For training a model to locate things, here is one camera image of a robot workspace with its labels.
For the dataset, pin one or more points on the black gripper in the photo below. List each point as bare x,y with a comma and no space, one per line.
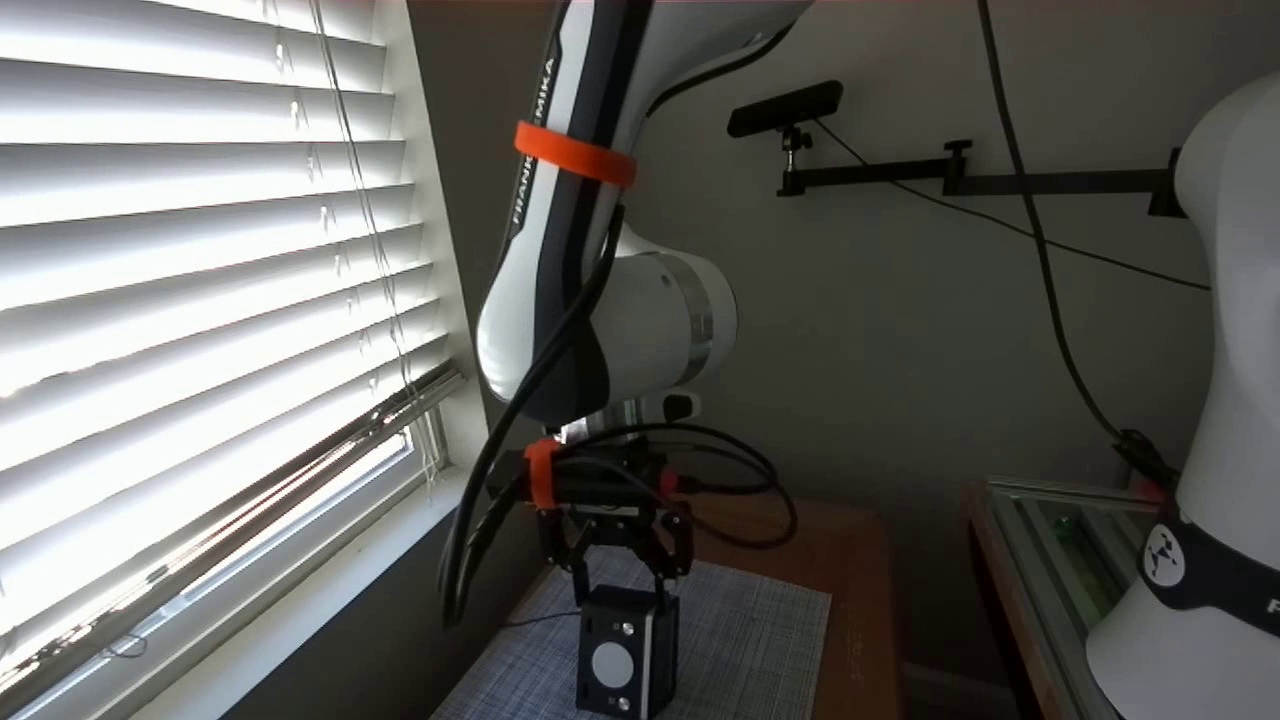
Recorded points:
622,496

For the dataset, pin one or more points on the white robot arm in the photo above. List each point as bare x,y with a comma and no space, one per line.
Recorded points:
590,315

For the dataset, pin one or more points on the blue-grey woven mat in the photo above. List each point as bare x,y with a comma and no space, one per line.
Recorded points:
750,648

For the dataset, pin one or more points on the wooden table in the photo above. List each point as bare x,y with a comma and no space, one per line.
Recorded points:
843,555

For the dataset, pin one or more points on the green glass side table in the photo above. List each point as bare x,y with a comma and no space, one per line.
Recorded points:
1049,567

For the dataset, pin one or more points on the white window blinds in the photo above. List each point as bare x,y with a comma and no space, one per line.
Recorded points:
201,265

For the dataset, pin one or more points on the white window frame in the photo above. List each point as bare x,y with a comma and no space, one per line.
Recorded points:
264,586

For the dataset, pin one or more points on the black stereo camera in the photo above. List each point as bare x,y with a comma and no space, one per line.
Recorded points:
787,111

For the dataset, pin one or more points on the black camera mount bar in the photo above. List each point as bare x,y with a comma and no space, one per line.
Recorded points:
951,170

